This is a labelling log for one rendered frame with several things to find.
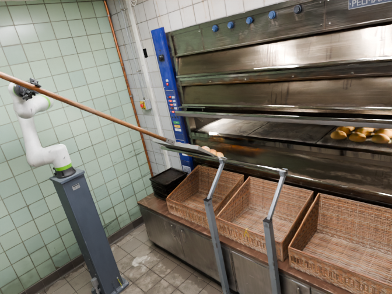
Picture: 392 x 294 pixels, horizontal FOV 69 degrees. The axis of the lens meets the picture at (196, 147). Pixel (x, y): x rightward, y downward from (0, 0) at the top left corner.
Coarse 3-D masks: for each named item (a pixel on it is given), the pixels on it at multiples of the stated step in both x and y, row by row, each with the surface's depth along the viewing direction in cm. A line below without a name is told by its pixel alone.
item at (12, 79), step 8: (0, 72) 139; (8, 80) 142; (16, 80) 144; (32, 88) 149; (40, 88) 152; (48, 96) 156; (56, 96) 157; (72, 104) 164; (80, 104) 168; (96, 112) 174; (112, 120) 183; (120, 120) 187; (136, 128) 196; (152, 136) 207; (160, 136) 211
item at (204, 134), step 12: (192, 132) 275; (204, 132) 267; (216, 132) 260; (264, 144) 219; (276, 144) 211; (288, 144) 204; (300, 144) 199; (312, 144) 195; (348, 156) 177; (360, 156) 172; (372, 156) 167; (384, 156) 162
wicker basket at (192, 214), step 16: (192, 176) 277; (208, 176) 273; (224, 176) 259; (176, 192) 264; (192, 192) 280; (208, 192) 276; (224, 192) 261; (176, 208) 251; (192, 208) 232; (208, 224) 226
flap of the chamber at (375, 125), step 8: (216, 112) 243; (224, 112) 240; (232, 112) 236; (256, 120) 198; (264, 120) 193; (272, 120) 188; (280, 120) 184; (288, 120) 180; (296, 120) 176; (304, 120) 173; (312, 120) 169; (320, 120) 166; (384, 128) 144
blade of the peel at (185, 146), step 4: (156, 140) 237; (160, 140) 234; (160, 144) 244; (164, 144) 233; (168, 144) 226; (176, 144) 219; (180, 144) 216; (184, 144) 213; (188, 144) 210; (176, 148) 239; (180, 148) 229; (184, 148) 220; (188, 148) 211; (192, 148) 206; (196, 148) 203; (200, 148) 204; (200, 152) 216; (204, 152) 208; (208, 152) 210
